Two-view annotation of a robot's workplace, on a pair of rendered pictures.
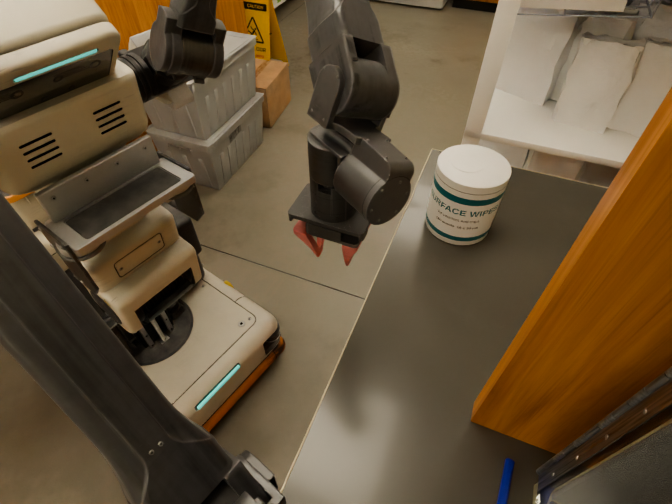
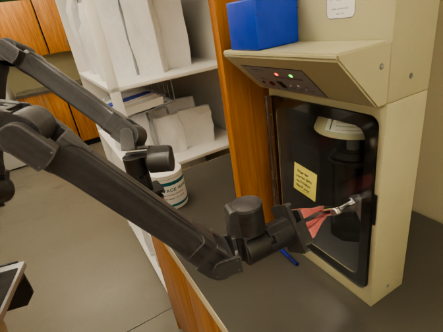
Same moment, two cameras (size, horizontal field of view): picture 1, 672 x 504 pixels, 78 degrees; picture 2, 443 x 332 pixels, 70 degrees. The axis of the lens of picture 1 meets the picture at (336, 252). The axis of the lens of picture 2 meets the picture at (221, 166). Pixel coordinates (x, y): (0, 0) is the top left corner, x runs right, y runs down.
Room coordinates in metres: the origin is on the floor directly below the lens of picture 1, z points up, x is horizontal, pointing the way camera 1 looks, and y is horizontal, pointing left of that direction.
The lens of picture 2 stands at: (-0.28, 0.42, 1.58)
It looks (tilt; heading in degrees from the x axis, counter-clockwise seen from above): 25 degrees down; 312
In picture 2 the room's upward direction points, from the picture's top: 9 degrees counter-clockwise
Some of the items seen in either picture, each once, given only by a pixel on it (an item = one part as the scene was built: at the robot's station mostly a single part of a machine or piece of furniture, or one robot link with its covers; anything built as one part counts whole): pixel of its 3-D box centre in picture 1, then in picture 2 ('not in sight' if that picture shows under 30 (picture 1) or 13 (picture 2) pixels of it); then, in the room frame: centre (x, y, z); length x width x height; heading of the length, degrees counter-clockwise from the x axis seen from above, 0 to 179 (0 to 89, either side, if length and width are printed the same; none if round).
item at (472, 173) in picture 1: (464, 195); (168, 186); (0.62, -0.25, 1.02); 0.13 x 0.13 x 0.15
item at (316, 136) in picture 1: (336, 157); (138, 163); (0.39, 0.00, 1.27); 0.07 x 0.06 x 0.07; 35
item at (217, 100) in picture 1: (200, 82); not in sight; (2.15, 0.72, 0.49); 0.60 x 0.42 x 0.33; 158
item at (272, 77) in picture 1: (259, 92); not in sight; (2.74, 0.53, 0.14); 0.41 x 0.32 x 0.28; 164
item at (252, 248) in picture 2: not in sight; (254, 243); (0.02, 0.03, 1.18); 0.07 x 0.06 x 0.07; 66
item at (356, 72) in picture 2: not in sight; (293, 74); (0.01, -0.14, 1.46); 0.32 x 0.11 x 0.10; 158
